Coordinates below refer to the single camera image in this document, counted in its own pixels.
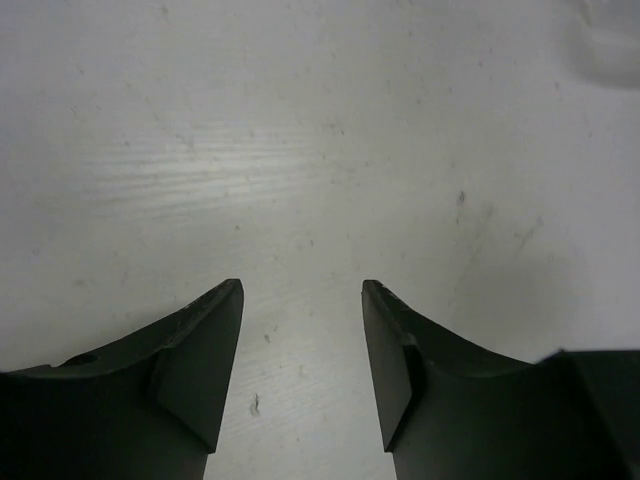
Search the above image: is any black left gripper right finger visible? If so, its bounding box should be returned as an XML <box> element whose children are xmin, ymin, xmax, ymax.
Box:
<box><xmin>362</xmin><ymin>280</ymin><xmax>639</xmax><ymax>479</ymax></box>

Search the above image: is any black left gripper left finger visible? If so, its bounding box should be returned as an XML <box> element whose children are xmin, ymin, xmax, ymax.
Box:
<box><xmin>1</xmin><ymin>279</ymin><xmax>244</xmax><ymax>479</ymax></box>

